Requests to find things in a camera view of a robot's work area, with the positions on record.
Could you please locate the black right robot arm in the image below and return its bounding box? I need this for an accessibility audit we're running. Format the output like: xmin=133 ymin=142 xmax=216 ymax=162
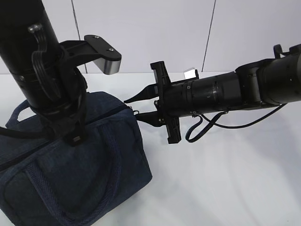
xmin=127 ymin=45 xmax=301 ymax=144

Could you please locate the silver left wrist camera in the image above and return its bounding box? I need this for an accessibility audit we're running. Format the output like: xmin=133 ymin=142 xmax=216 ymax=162
xmin=60 ymin=35 xmax=122 ymax=75

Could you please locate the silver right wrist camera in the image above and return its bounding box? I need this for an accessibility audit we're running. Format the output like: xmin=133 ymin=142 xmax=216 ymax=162
xmin=184 ymin=68 xmax=199 ymax=80

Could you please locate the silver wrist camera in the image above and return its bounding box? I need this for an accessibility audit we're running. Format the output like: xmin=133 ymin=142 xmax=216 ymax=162
xmin=60 ymin=35 xmax=122 ymax=75
xmin=184 ymin=68 xmax=199 ymax=80

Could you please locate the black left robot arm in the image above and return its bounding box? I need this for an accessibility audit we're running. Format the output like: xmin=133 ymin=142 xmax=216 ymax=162
xmin=0 ymin=0 xmax=87 ymax=146

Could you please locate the navy blue lunch bag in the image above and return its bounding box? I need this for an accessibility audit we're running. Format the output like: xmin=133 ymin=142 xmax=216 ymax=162
xmin=0 ymin=92 xmax=152 ymax=226

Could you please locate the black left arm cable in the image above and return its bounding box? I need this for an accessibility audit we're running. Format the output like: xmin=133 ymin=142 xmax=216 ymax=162
xmin=28 ymin=23 xmax=66 ymax=102

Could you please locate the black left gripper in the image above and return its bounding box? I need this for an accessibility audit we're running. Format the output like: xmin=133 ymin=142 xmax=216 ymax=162
xmin=31 ymin=68 xmax=87 ymax=146

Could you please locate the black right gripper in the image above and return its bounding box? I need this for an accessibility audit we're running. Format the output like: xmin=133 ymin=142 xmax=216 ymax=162
xmin=124 ymin=61 xmax=195 ymax=144

